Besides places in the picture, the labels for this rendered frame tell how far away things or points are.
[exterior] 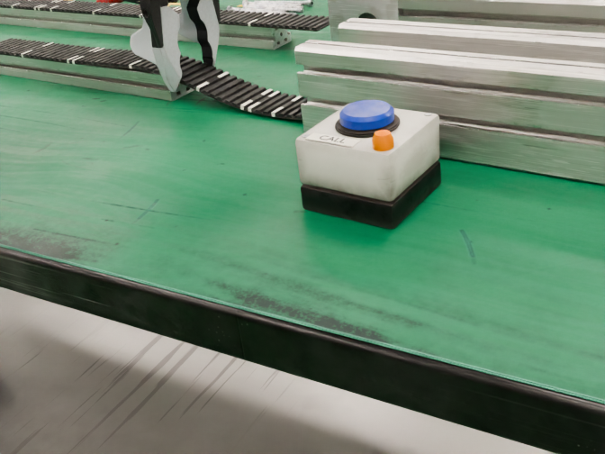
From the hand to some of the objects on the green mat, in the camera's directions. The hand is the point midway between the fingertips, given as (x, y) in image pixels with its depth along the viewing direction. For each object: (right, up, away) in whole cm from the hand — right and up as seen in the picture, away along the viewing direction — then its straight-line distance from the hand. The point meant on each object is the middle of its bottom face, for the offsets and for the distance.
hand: (195, 72), depth 81 cm
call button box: (+18, -14, -23) cm, 32 cm away
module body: (+47, -14, -30) cm, 58 cm away
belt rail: (-41, +8, +28) cm, 50 cm away
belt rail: (-30, +16, +41) cm, 54 cm away
